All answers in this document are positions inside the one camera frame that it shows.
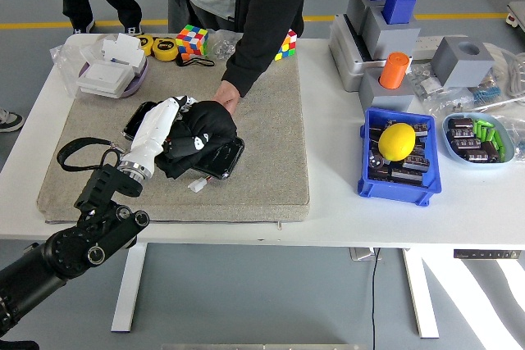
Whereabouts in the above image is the white table leg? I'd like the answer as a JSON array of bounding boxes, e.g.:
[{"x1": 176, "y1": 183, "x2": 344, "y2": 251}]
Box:
[
  {"x1": 401, "y1": 248, "x2": 440, "y2": 339},
  {"x1": 110, "y1": 243, "x2": 148, "y2": 333}
]

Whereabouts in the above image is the white flat box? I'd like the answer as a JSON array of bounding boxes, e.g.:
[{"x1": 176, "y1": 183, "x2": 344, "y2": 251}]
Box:
[{"x1": 76, "y1": 61, "x2": 135, "y2": 96}]

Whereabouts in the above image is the white connector plug with wires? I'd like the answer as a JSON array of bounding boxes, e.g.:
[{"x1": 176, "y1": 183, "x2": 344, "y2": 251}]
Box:
[{"x1": 187, "y1": 176, "x2": 214, "y2": 194}]

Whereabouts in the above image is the grey box under table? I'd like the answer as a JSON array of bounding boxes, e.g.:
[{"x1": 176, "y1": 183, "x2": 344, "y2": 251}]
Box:
[{"x1": 349, "y1": 246, "x2": 383, "y2": 261}]

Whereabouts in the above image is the black wrist strap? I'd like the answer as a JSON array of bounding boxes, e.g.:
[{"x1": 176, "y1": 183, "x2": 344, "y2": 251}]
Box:
[{"x1": 176, "y1": 56, "x2": 216, "y2": 68}]

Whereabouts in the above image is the black glossy panel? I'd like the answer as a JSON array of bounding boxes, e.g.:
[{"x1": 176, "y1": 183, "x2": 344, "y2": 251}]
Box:
[{"x1": 121, "y1": 100, "x2": 246, "y2": 181}]

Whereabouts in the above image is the clear bag of small parts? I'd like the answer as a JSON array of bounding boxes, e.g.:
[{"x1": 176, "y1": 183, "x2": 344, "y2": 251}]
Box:
[{"x1": 426, "y1": 87, "x2": 477, "y2": 117}]

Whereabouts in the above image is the orange cylinder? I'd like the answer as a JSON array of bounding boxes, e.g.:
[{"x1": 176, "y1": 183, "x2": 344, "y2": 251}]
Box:
[{"x1": 378, "y1": 51, "x2": 412, "y2": 90}]

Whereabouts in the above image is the white cart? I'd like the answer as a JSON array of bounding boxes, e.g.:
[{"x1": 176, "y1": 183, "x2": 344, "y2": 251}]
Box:
[{"x1": 504, "y1": 0, "x2": 525, "y2": 35}]

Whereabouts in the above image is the person's left hand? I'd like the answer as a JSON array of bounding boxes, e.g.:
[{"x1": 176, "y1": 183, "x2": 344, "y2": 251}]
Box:
[{"x1": 212, "y1": 79, "x2": 241, "y2": 116}]

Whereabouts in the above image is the blue plastic bin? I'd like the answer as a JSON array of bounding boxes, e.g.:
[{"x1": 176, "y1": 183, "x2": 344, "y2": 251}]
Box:
[{"x1": 355, "y1": 106, "x2": 443, "y2": 207}]

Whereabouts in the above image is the light blue dish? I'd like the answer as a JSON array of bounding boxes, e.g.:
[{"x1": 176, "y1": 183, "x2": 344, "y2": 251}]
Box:
[{"x1": 441, "y1": 111, "x2": 516, "y2": 170}]

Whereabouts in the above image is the colourful puzzle cube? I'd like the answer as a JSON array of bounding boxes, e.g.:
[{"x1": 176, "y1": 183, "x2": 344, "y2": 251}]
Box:
[
  {"x1": 175, "y1": 24, "x2": 209, "y2": 61},
  {"x1": 273, "y1": 28, "x2": 298, "y2": 61}
]

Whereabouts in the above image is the white cable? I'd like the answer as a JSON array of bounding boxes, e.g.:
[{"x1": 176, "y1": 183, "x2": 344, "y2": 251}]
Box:
[{"x1": 506, "y1": 51, "x2": 525, "y2": 99}]

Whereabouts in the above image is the purple bowl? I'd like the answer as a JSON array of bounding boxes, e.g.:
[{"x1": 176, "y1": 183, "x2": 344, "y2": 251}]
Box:
[{"x1": 76, "y1": 57, "x2": 149, "y2": 100}]

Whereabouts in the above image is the clear empty plastic bag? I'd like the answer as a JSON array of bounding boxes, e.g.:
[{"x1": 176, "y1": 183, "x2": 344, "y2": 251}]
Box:
[{"x1": 48, "y1": 34, "x2": 103, "y2": 97}]

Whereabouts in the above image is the black table control panel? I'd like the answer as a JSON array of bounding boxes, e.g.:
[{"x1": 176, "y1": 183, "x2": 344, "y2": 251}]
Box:
[{"x1": 452, "y1": 249, "x2": 522, "y2": 261}]

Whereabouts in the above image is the black hanging cable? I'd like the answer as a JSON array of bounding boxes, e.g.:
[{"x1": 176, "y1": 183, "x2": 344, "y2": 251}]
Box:
[{"x1": 370, "y1": 247, "x2": 382, "y2": 350}]

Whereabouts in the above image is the white folded carton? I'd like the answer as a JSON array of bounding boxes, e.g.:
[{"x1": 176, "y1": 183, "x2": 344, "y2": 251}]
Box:
[{"x1": 100, "y1": 33, "x2": 147, "y2": 68}]

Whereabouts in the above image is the clear crumpled plastic bag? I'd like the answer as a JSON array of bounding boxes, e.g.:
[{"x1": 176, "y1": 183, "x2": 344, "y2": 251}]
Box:
[{"x1": 498, "y1": 114, "x2": 525, "y2": 162}]

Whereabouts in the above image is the grey block holder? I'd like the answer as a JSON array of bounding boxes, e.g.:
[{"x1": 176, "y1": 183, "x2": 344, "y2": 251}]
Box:
[
  {"x1": 361, "y1": 5, "x2": 422, "y2": 62},
  {"x1": 358, "y1": 69, "x2": 416, "y2": 113},
  {"x1": 346, "y1": 0, "x2": 389, "y2": 38}
]

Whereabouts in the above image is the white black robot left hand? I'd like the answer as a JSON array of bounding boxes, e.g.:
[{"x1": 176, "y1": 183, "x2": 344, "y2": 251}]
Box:
[{"x1": 130, "y1": 94, "x2": 212, "y2": 170}]

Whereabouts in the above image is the clear bag of metal parts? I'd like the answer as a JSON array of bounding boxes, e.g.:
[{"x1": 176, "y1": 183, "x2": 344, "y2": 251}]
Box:
[{"x1": 203, "y1": 29, "x2": 241, "y2": 60}]

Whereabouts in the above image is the bag of blue resistors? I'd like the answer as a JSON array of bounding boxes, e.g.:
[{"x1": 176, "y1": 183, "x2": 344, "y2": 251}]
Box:
[{"x1": 471, "y1": 79, "x2": 504, "y2": 107}]

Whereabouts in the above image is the grey white shoe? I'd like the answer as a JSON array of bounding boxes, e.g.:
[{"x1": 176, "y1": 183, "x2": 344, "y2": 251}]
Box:
[{"x1": 0, "y1": 107, "x2": 25, "y2": 134}]

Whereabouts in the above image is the black rag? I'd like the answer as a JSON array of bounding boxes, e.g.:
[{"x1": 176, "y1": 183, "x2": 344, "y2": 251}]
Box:
[{"x1": 155, "y1": 98, "x2": 240, "y2": 181}]

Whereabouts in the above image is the clear bag of screws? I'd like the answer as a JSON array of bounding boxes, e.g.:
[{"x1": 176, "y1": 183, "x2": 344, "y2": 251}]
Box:
[{"x1": 408, "y1": 62, "x2": 446, "y2": 101}]

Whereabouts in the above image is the yellow lemon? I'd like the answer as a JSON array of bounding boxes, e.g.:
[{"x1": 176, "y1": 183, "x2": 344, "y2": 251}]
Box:
[{"x1": 377, "y1": 122, "x2": 417, "y2": 161}]

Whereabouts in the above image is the grey-brown mat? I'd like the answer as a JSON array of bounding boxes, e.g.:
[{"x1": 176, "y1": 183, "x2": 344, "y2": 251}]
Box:
[{"x1": 36, "y1": 40, "x2": 311, "y2": 225}]

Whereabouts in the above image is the yellow tape measure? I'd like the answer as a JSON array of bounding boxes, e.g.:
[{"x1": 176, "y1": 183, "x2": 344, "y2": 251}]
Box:
[
  {"x1": 152, "y1": 37, "x2": 178, "y2": 62},
  {"x1": 137, "y1": 34, "x2": 155, "y2": 57}
]

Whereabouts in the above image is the blue plastic bottle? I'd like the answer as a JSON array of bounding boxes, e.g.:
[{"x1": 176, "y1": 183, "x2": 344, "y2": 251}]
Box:
[{"x1": 382, "y1": 0, "x2": 418, "y2": 25}]

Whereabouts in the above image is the grey block with round hole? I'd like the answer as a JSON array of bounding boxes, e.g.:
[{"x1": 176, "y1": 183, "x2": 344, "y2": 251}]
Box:
[{"x1": 429, "y1": 35, "x2": 496, "y2": 89}]

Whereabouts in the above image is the light grey flat case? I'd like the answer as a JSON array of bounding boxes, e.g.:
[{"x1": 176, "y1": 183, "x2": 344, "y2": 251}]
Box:
[{"x1": 328, "y1": 13, "x2": 389, "y2": 93}]

